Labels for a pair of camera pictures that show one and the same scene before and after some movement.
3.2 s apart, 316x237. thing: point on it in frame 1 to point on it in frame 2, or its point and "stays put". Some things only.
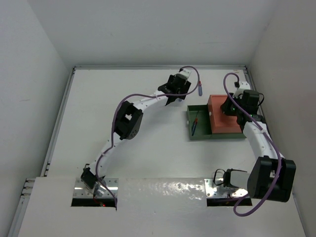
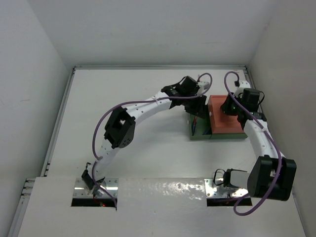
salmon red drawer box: (221, 123) stays put
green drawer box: (199, 125) stays put
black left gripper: (185, 88) to (198, 108)
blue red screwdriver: (194, 124) stays put
